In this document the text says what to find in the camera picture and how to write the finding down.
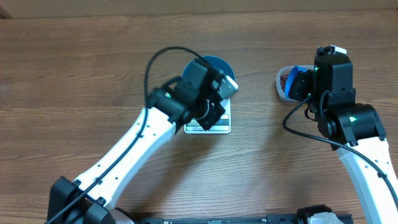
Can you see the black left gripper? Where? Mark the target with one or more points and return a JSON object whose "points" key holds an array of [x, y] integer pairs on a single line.
{"points": [[216, 115]]}

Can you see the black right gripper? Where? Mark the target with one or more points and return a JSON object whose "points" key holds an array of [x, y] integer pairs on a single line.
{"points": [[304, 83]]}

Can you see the blue plastic measuring scoop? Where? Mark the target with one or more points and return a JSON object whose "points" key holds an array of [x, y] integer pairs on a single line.
{"points": [[299, 83]]}

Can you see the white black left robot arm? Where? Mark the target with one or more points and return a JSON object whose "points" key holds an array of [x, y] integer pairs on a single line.
{"points": [[93, 195]]}

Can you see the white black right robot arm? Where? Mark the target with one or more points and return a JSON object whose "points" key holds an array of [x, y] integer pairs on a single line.
{"points": [[354, 130]]}

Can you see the teal blue bowl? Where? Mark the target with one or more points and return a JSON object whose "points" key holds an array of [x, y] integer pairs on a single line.
{"points": [[196, 71]]}

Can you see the white digital kitchen scale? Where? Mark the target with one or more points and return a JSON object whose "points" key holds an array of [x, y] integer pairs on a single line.
{"points": [[222, 126]]}

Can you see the red adzuki beans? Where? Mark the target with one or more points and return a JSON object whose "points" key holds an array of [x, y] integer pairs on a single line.
{"points": [[283, 81]]}

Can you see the clear plastic bean container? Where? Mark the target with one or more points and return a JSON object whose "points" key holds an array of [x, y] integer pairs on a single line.
{"points": [[282, 95]]}

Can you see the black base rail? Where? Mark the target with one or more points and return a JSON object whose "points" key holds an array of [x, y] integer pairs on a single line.
{"points": [[305, 215]]}

